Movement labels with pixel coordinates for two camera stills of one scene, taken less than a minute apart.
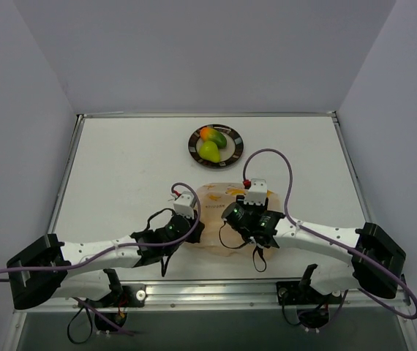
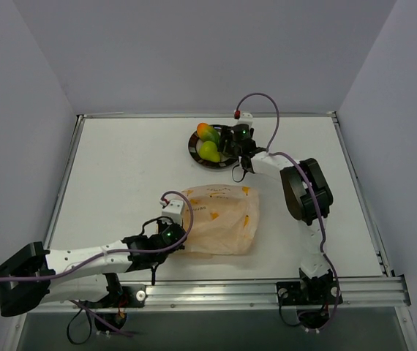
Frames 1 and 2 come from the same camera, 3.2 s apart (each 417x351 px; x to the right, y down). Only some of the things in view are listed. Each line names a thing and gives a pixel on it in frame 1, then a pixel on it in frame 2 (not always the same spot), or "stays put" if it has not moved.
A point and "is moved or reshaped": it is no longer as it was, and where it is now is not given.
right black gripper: (242, 203) to (227, 140)
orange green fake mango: (208, 134) is moved or reshaped
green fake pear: (208, 151) stays put
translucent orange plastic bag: (217, 238) is moved or reshaped
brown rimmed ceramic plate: (229, 154) stays put
